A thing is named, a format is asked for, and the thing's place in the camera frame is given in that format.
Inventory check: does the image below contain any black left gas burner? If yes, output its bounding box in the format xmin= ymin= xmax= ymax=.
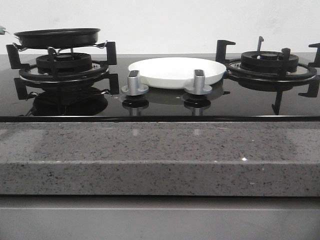
xmin=36 ymin=52 xmax=92 ymax=74

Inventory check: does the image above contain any wire pan reducer ring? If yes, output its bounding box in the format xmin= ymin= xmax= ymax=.
xmin=11 ymin=39 xmax=109 ymax=57

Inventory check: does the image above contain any black left pan support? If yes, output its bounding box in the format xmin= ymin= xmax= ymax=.
xmin=6 ymin=41 xmax=119 ymax=100

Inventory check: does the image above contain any silver left stove knob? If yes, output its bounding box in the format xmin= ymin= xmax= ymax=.
xmin=121 ymin=70 xmax=149 ymax=96

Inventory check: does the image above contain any black right gas burner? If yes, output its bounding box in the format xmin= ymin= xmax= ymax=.
xmin=240 ymin=51 xmax=284 ymax=74

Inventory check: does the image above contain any black pan support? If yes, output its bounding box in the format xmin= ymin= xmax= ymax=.
xmin=215 ymin=36 xmax=320 ymax=115
xmin=6 ymin=41 xmax=119 ymax=100

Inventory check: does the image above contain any silver right stove knob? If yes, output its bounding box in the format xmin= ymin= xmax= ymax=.
xmin=184 ymin=69 xmax=213 ymax=95

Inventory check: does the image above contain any black gas burner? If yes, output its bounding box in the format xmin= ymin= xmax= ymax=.
xmin=240 ymin=51 xmax=284 ymax=74
xmin=36 ymin=52 xmax=92 ymax=74

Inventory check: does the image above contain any black frying pan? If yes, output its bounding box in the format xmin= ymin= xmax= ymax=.
xmin=13 ymin=28 xmax=100 ymax=49

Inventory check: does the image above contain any white round plate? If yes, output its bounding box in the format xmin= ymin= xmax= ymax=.
xmin=128 ymin=57 xmax=227 ymax=90

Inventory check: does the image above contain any black glass gas hob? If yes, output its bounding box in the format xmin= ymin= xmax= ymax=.
xmin=0 ymin=54 xmax=320 ymax=122

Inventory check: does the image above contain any black right pan support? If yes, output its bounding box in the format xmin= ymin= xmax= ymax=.
xmin=215 ymin=36 xmax=320 ymax=115

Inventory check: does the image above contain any silver stove knob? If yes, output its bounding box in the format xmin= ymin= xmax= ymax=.
xmin=121 ymin=70 xmax=149 ymax=96
xmin=184 ymin=69 xmax=213 ymax=95

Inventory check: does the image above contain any grey cabinet front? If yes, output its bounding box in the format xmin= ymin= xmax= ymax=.
xmin=0 ymin=196 xmax=320 ymax=240

